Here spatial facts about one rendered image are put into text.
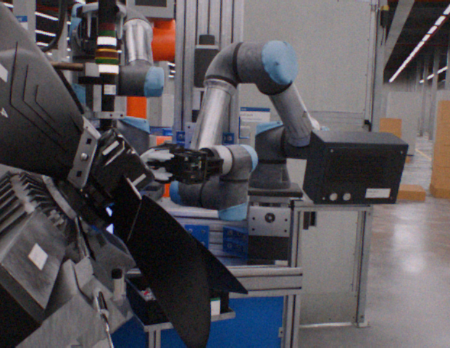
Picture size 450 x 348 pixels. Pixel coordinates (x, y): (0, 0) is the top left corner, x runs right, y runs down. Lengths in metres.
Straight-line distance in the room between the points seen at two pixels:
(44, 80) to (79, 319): 0.32
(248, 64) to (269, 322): 0.74
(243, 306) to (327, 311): 1.82
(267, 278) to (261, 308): 0.10
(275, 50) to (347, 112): 1.75
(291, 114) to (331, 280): 1.83
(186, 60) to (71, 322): 1.44
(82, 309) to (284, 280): 0.92
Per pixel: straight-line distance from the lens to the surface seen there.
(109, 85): 0.99
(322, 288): 3.23
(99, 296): 0.65
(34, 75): 0.72
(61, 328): 0.67
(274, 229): 1.67
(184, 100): 1.96
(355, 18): 3.15
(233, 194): 1.28
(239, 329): 1.54
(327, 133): 1.48
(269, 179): 1.76
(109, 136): 0.88
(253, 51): 1.41
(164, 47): 5.13
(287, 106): 1.53
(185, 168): 1.13
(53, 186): 0.87
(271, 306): 1.54
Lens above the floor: 1.31
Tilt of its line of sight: 8 degrees down
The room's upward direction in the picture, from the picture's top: 2 degrees clockwise
